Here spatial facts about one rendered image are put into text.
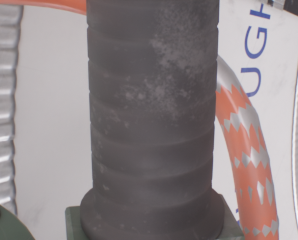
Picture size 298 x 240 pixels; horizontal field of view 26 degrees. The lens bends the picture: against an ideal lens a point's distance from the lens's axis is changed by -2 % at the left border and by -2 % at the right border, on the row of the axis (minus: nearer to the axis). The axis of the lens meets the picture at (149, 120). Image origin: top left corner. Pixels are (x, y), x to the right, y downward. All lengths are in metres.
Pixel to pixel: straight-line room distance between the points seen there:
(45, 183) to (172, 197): 0.21
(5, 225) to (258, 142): 0.09
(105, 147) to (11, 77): 0.18
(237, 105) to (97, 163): 0.06
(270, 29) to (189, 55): 0.34
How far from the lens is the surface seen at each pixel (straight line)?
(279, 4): 0.49
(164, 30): 0.16
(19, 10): 0.34
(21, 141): 0.36
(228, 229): 0.19
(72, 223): 0.20
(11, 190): 0.36
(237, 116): 0.22
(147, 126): 0.16
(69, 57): 0.36
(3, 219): 0.23
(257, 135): 0.22
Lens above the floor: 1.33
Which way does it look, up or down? 25 degrees down
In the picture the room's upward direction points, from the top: 136 degrees counter-clockwise
